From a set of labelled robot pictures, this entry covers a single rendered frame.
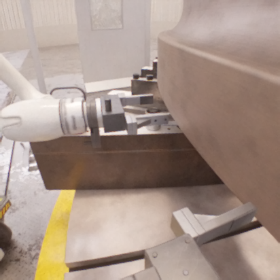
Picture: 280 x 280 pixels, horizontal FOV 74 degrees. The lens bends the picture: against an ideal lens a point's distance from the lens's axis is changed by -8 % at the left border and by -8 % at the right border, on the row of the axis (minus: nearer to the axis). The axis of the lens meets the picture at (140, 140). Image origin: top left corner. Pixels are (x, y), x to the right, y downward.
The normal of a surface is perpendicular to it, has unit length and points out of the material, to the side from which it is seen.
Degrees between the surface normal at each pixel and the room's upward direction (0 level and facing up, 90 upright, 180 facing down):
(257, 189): 90
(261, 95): 90
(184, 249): 0
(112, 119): 90
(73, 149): 90
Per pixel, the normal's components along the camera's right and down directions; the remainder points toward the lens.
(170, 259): -0.01, -0.85
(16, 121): 0.03, 0.10
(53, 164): 0.04, 0.53
